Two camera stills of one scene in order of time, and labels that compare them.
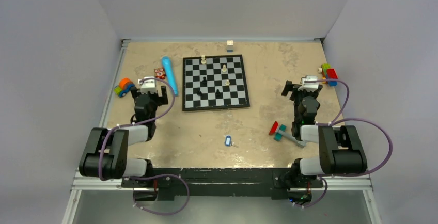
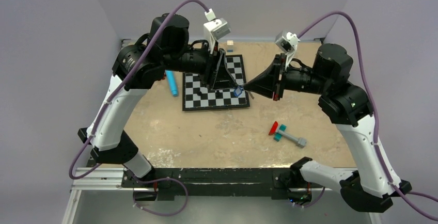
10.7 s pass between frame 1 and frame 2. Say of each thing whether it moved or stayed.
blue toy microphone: stayed
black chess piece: stayed
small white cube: stayed
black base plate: stayed
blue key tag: moved
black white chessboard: stayed
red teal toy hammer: stayed
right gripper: moved
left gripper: moved
